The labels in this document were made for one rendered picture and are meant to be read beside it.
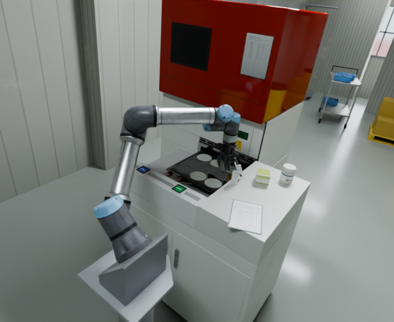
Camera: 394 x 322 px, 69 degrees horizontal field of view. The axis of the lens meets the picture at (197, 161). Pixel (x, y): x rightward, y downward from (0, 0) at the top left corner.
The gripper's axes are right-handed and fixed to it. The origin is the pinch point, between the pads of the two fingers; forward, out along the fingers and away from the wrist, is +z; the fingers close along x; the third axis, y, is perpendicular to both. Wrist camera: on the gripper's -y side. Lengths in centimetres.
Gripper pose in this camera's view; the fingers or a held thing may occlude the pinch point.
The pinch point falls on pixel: (222, 170)
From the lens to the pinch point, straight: 164.6
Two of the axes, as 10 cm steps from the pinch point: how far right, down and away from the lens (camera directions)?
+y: 3.9, 4.8, -7.9
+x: 9.2, -1.1, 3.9
